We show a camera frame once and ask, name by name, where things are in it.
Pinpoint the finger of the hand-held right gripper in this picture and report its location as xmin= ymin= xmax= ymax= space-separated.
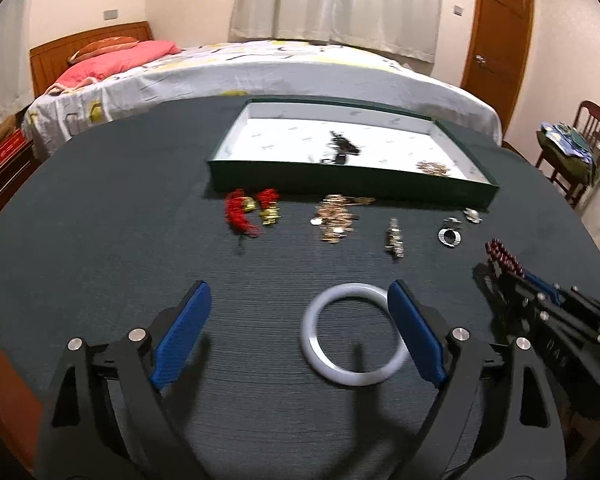
xmin=472 ymin=259 xmax=547 ymax=337
xmin=515 ymin=270 xmax=600 ymax=344

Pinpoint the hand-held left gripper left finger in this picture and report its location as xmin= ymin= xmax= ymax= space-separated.
xmin=34 ymin=280 xmax=213 ymax=480

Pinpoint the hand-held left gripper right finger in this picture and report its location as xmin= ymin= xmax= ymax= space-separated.
xmin=386 ymin=279 xmax=570 ymax=480

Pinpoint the dark red bead bracelet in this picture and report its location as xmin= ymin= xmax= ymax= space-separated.
xmin=484 ymin=239 xmax=525 ymax=278

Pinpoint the silver band ring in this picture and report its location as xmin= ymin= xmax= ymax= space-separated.
xmin=437 ymin=227 xmax=464 ymax=249

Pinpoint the white jade bangle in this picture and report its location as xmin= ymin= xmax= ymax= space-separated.
xmin=301 ymin=283 xmax=411 ymax=387

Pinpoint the silver rhinestone brooch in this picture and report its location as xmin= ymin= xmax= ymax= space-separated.
xmin=384 ymin=217 xmax=407 ymax=262

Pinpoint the red tassel ornament gold bell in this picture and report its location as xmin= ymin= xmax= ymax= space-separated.
xmin=224 ymin=188 xmax=261 ymax=242
xmin=256 ymin=188 xmax=284 ymax=227

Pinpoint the gold pearl jewelry cluster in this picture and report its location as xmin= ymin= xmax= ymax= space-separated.
xmin=310 ymin=194 xmax=362 ymax=244

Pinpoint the green shallow box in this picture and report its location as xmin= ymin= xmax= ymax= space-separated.
xmin=206 ymin=97 xmax=501 ymax=211

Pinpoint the pile of clothes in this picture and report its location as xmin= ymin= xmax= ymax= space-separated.
xmin=537 ymin=121 xmax=599 ymax=182

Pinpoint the small gold brooch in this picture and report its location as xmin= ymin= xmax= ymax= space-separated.
xmin=416 ymin=160 xmax=453 ymax=178

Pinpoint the wooden chair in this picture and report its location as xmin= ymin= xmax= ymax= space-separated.
xmin=535 ymin=100 xmax=600 ymax=209

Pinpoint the wooden nightstand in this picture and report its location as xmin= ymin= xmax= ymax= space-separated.
xmin=0 ymin=141 xmax=39 ymax=239

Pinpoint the wooden door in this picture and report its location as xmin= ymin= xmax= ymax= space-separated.
xmin=460 ymin=0 xmax=536 ymax=127

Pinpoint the red box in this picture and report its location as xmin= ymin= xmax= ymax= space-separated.
xmin=0 ymin=127 xmax=29 ymax=167

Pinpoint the bed with patterned sheet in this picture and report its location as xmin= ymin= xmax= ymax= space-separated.
xmin=22 ymin=40 xmax=503 ymax=161

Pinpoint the pink pillow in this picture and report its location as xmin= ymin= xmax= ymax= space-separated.
xmin=55 ymin=40 xmax=182 ymax=89

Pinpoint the brown pillow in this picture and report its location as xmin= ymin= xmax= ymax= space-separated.
xmin=67 ymin=37 xmax=142 ymax=64

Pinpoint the wooden headboard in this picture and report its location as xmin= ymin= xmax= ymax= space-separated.
xmin=29 ymin=21 xmax=154 ymax=99

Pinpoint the white curtain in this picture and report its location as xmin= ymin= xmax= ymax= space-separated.
xmin=228 ymin=0 xmax=444 ymax=64

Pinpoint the dark carved pendant with cord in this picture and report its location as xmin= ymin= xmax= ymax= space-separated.
xmin=320 ymin=130 xmax=363 ymax=166

